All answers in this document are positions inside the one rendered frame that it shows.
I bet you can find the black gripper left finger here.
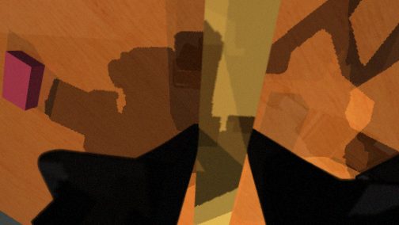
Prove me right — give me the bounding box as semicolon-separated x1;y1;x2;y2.
37;124;199;225

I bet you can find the pink rectangular block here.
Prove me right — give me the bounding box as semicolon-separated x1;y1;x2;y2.
2;51;45;110

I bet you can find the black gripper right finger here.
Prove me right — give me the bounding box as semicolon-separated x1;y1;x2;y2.
247;129;399;225

